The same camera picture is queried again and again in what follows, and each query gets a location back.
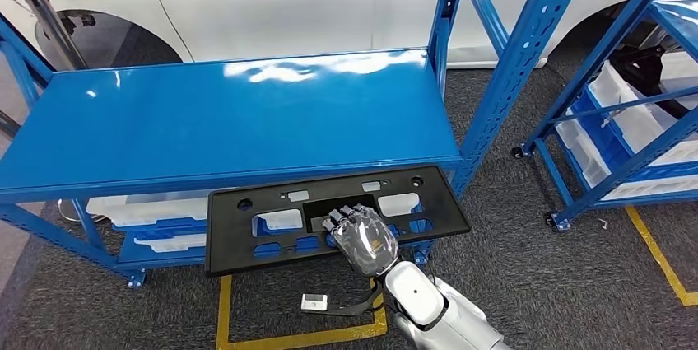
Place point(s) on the chrome stanchion post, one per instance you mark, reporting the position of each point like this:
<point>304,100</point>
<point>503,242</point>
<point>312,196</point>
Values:
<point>43,14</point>

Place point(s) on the blue wheeled shelf rack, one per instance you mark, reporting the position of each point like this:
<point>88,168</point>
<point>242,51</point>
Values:
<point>673,23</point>

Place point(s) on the small white floor scrap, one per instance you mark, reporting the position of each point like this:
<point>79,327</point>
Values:
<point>602,222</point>

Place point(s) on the black right camera bracket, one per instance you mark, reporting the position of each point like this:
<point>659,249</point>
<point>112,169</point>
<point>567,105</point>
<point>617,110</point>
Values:
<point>360,306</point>

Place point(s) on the blue metal shelf rack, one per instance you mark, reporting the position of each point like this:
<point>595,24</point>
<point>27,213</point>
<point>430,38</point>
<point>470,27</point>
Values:
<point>218,118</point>

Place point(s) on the black plastic parts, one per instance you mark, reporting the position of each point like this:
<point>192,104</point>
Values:
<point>649,75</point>

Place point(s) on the black plastic plate part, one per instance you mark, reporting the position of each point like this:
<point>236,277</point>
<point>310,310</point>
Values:
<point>226,238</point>

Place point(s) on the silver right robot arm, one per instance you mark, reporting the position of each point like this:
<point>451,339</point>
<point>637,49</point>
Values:
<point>436,315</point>

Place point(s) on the yellow floor tape square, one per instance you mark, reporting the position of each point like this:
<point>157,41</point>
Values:
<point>654,252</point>
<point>223,309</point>

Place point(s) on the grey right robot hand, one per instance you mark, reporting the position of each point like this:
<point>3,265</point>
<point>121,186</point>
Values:
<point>365,244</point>

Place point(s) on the white car red stripe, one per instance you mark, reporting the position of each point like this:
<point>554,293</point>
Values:
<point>272,9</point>

